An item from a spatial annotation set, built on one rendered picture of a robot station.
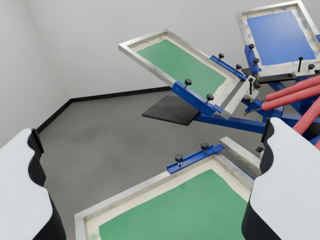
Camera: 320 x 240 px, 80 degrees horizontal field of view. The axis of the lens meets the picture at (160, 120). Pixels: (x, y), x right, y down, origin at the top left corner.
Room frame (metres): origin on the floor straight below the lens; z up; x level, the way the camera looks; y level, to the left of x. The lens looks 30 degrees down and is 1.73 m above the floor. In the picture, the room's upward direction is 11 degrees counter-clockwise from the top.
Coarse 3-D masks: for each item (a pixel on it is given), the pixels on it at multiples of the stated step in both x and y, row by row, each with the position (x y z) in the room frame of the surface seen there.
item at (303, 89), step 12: (300, 84) 0.98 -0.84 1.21; (312, 84) 0.94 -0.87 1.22; (276, 96) 1.05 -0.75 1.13; (288, 96) 0.92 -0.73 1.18; (300, 96) 0.87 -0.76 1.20; (312, 96) 0.85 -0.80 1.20; (264, 108) 0.98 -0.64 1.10; (312, 108) 0.77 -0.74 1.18; (300, 120) 0.75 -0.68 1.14; (312, 120) 0.73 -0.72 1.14; (300, 132) 0.71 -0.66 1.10
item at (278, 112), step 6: (318, 96) 1.09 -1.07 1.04; (300, 102) 1.11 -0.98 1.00; (306, 102) 1.10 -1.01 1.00; (312, 102) 1.06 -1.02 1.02; (276, 108) 1.03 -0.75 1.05; (282, 108) 1.02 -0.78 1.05; (300, 108) 1.10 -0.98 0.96; (306, 108) 1.10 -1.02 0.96; (264, 114) 1.01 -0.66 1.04; (270, 114) 0.99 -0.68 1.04; (276, 114) 0.96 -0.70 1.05; (282, 114) 0.99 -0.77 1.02; (288, 114) 0.98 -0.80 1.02; (264, 120) 1.01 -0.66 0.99; (282, 120) 0.96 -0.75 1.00; (288, 120) 0.94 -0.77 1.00; (294, 120) 0.92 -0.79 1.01; (318, 120) 0.86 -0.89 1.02; (318, 138) 0.73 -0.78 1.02; (312, 144) 0.66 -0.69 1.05
